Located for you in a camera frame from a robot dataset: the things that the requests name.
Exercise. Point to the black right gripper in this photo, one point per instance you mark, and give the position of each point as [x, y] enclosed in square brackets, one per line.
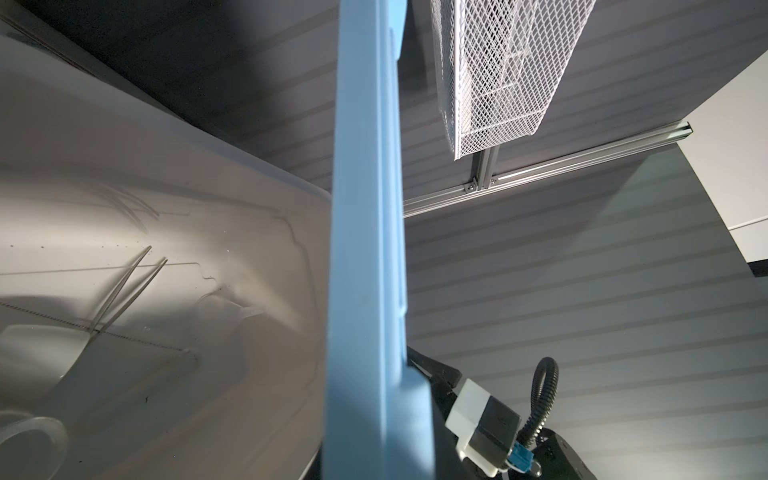
[538, 452]

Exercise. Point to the blue plastic bin lid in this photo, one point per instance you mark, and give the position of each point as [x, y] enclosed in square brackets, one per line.
[378, 410]

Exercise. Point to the white plastic storage bin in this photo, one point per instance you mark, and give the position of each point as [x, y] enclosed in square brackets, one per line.
[163, 293]

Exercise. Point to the metal tweezers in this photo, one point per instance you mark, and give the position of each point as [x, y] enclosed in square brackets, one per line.
[100, 320]

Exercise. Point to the test tube brush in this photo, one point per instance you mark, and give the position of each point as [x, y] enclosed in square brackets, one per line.
[96, 332]

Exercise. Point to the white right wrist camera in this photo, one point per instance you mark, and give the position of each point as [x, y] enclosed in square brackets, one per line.
[485, 427]

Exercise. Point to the white wire mesh basket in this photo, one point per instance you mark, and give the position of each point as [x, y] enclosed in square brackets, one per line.
[498, 65]

